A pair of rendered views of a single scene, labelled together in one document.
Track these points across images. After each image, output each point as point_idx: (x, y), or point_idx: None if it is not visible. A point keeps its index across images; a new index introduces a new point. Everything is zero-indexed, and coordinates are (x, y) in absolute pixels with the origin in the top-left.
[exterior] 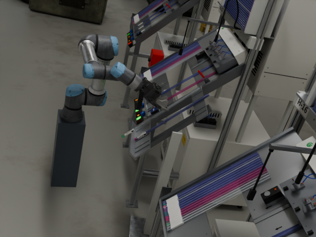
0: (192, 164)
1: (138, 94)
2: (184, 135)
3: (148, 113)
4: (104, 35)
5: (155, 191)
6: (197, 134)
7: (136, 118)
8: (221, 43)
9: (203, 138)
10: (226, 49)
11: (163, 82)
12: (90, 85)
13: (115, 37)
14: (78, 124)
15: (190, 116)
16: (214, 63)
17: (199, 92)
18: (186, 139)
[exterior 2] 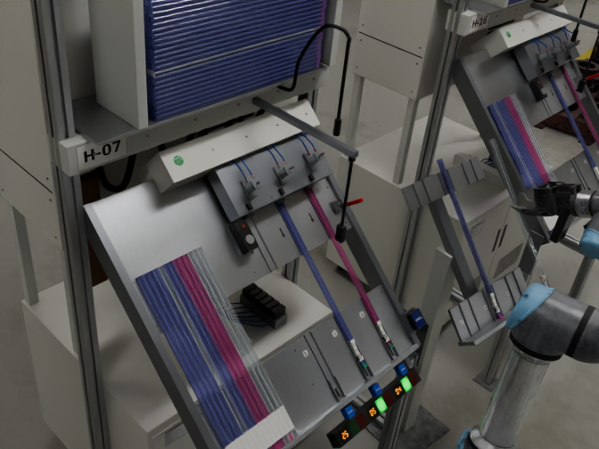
0: None
1: (567, 220)
2: None
3: (400, 352)
4: (565, 301)
5: (432, 355)
6: (307, 307)
7: (406, 391)
8: (236, 167)
9: (308, 296)
10: (271, 151)
11: (302, 351)
12: (512, 448)
13: (534, 287)
14: None
15: (441, 215)
16: (315, 177)
17: (424, 185)
18: None
